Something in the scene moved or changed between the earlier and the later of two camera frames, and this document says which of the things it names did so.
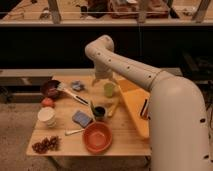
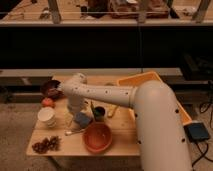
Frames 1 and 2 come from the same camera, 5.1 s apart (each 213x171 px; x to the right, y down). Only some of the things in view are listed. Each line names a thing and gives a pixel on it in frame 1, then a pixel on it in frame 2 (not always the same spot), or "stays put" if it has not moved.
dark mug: x=99 y=113 stays put
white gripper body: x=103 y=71 -> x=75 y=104
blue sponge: x=82 y=118 stays put
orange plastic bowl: x=97 y=137 stays put
